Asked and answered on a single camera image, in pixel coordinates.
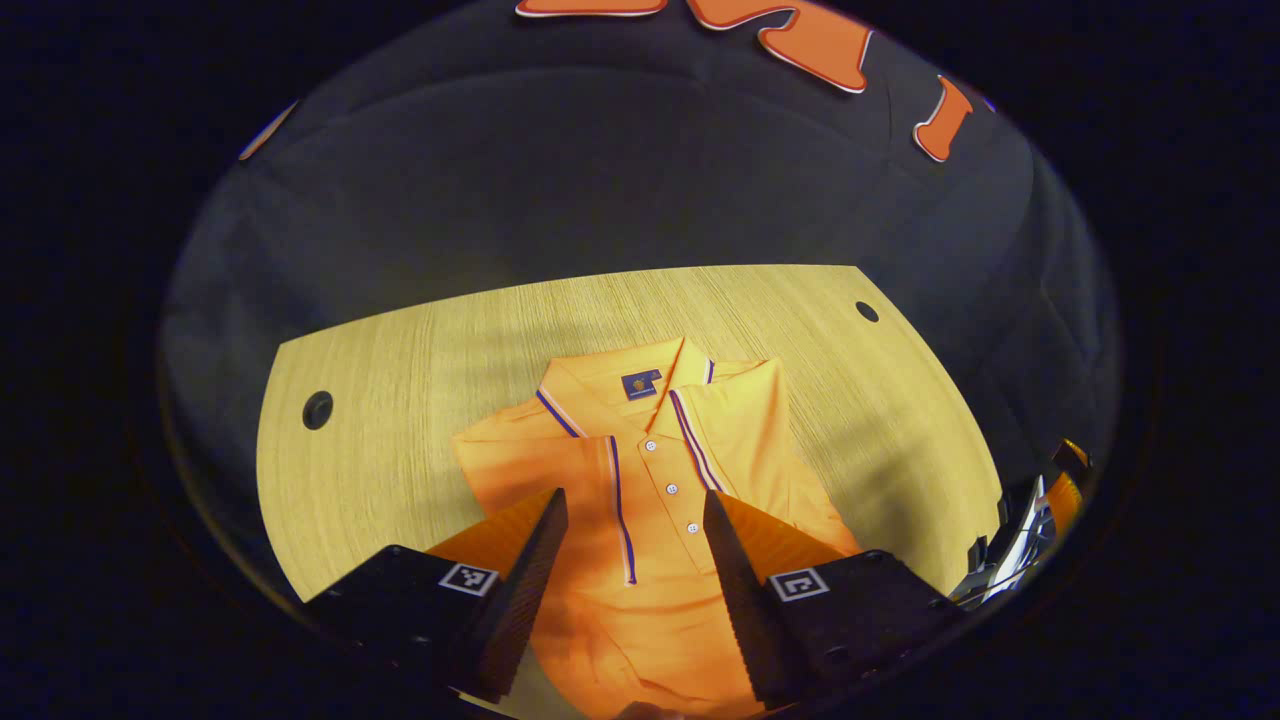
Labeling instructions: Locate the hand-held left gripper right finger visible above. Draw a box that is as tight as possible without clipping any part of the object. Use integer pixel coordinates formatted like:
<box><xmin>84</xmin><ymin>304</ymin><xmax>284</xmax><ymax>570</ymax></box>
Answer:
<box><xmin>703</xmin><ymin>490</ymin><xmax>966</xmax><ymax>706</ymax></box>

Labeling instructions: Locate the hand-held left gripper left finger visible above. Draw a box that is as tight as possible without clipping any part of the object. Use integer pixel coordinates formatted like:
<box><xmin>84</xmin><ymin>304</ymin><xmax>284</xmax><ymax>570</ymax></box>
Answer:
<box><xmin>305</xmin><ymin>488</ymin><xmax>569</xmax><ymax>704</ymax></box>

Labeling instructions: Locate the orange polo T-shirt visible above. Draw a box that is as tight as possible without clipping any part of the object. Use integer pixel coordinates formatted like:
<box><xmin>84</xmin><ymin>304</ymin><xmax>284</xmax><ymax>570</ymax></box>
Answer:
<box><xmin>452</xmin><ymin>337</ymin><xmax>863</xmax><ymax>720</ymax></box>

